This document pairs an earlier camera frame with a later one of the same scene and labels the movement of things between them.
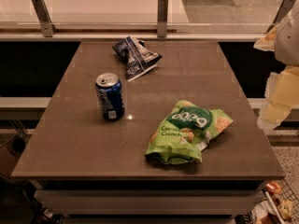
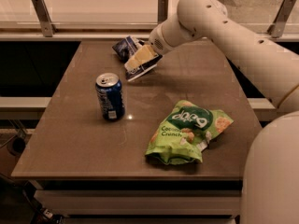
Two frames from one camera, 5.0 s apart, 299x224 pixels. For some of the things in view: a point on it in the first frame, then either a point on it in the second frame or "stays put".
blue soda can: (111, 97) stays put
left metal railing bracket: (42, 13) stays put
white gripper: (289, 41) → (156, 43)
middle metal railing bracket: (162, 16) stays put
